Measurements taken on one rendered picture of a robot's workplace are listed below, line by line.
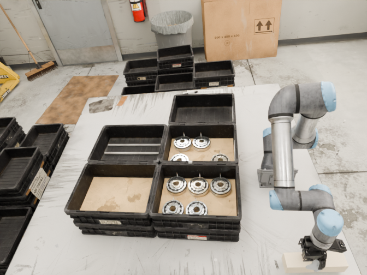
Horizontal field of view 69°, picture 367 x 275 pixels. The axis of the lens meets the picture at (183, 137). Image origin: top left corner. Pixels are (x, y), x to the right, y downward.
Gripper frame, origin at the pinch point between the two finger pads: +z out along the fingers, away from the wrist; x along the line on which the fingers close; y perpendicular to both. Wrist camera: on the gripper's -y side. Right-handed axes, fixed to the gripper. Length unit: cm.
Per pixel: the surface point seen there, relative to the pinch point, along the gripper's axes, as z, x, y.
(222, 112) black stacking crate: -7, -93, 30
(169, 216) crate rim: -18, -13, 59
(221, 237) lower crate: 1.6, -12.3, 37.5
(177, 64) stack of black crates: 22, -218, 68
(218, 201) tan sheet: -7.6, -25.6, 37.8
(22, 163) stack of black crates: 25, -88, 187
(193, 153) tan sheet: -8, -58, 50
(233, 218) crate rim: -17.6, -11.0, 32.4
